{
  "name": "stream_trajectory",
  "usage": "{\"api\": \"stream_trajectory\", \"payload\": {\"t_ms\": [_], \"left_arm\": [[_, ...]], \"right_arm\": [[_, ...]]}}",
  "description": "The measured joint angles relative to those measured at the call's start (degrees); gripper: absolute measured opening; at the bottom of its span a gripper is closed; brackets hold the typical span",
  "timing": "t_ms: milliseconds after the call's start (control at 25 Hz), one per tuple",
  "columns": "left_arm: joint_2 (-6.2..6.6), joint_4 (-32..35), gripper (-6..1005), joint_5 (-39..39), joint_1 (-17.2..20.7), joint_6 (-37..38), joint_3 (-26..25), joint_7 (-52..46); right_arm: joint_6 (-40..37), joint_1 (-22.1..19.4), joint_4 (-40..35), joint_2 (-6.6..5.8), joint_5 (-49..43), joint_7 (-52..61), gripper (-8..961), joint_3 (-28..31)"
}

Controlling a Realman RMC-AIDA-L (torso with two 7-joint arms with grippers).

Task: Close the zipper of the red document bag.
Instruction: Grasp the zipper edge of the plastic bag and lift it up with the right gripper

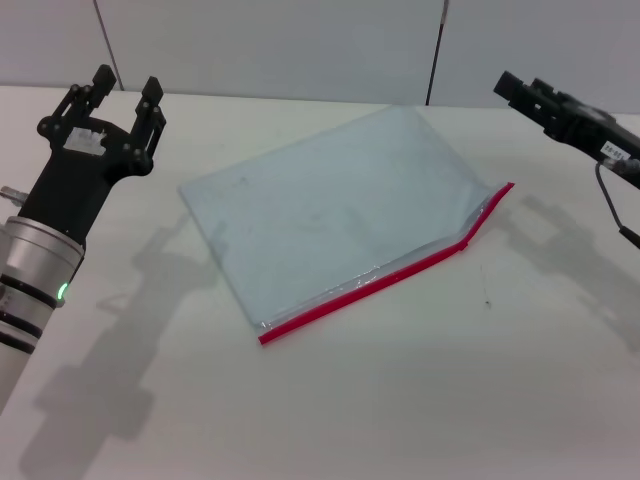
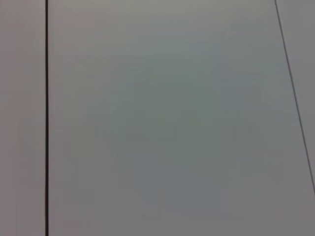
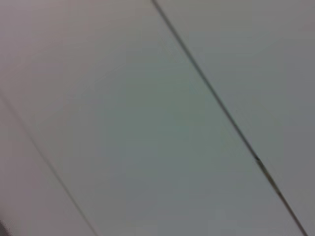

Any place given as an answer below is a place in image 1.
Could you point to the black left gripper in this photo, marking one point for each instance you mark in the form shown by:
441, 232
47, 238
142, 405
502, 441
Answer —
75, 170

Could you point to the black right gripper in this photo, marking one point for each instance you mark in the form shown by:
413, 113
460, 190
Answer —
585, 127

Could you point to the clear document bag red zipper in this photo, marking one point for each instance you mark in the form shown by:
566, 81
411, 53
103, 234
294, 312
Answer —
330, 200

